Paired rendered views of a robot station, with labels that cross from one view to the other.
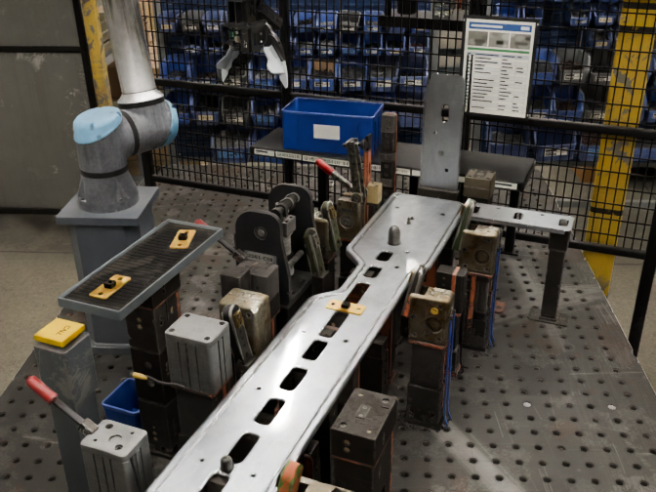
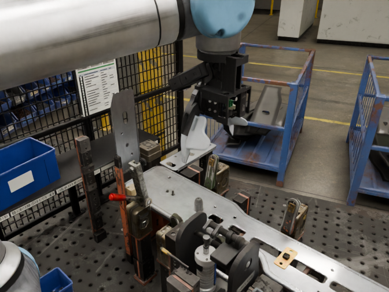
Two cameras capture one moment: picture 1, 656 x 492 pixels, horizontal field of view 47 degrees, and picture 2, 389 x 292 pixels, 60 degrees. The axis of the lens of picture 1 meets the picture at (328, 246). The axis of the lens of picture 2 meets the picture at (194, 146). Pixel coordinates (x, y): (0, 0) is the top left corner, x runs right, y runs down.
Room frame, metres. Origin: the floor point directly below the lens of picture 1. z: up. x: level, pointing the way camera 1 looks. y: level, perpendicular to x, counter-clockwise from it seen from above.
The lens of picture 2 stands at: (1.46, 0.72, 1.78)
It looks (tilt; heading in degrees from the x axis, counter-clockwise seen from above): 29 degrees down; 288
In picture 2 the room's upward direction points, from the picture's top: straight up
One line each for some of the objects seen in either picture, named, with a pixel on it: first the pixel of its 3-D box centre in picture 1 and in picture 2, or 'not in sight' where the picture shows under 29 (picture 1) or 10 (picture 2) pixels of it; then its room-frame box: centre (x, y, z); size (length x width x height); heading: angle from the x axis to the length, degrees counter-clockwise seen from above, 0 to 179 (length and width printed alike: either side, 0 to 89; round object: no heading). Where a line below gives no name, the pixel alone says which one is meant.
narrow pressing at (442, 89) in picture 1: (441, 133); (125, 131); (2.09, -0.33, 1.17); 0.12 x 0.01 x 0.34; 67
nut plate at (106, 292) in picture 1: (109, 284); not in sight; (1.24, 0.41, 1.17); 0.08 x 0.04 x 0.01; 158
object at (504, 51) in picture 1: (496, 67); (97, 79); (2.33, -0.52, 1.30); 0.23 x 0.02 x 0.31; 67
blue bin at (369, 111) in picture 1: (333, 126); (8, 175); (2.41, -0.02, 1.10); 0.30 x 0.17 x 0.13; 74
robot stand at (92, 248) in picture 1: (119, 269); not in sight; (1.79, 0.56, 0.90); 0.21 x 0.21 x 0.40; 86
